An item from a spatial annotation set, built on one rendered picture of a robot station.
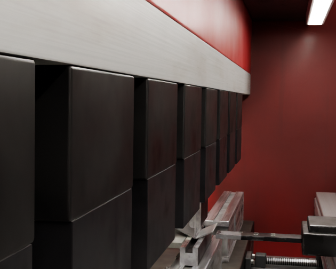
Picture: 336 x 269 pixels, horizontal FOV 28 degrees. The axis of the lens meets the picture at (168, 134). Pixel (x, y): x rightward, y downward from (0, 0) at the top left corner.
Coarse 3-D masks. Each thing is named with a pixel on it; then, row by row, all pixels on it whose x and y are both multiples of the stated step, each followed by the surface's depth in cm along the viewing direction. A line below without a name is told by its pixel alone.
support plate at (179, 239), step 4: (176, 232) 122; (180, 232) 122; (176, 236) 118; (180, 236) 118; (184, 236) 118; (176, 240) 115; (180, 240) 115; (184, 240) 116; (172, 244) 113; (176, 244) 113; (180, 244) 113
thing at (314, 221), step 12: (312, 216) 121; (324, 216) 121; (312, 228) 112; (324, 228) 112; (252, 240) 117; (264, 240) 117; (276, 240) 116; (288, 240) 116; (300, 240) 116; (312, 240) 111; (324, 240) 111; (312, 252) 111; (324, 252) 111
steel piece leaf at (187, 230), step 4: (188, 224) 125; (176, 228) 118; (180, 228) 119; (184, 228) 120; (188, 228) 122; (192, 228) 123; (184, 232) 118; (188, 232) 119; (192, 232) 120; (192, 236) 118
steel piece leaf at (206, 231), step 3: (213, 225) 124; (216, 225) 123; (204, 228) 125; (207, 228) 123; (210, 228) 121; (213, 228) 120; (201, 231) 123; (204, 231) 121; (207, 231) 120; (210, 231) 118; (198, 234) 121; (201, 234) 119; (204, 234) 117; (207, 234) 117; (198, 237) 117
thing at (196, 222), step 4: (200, 204) 116; (204, 204) 121; (200, 208) 116; (204, 208) 121; (196, 212) 116; (200, 212) 116; (204, 212) 121; (196, 216) 116; (200, 216) 116; (204, 216) 121; (192, 220) 116; (196, 220) 116; (200, 220) 116; (204, 220) 121; (192, 224) 116; (196, 224) 116; (200, 224) 116; (196, 228) 118; (200, 228) 123; (196, 232) 118; (196, 236) 118
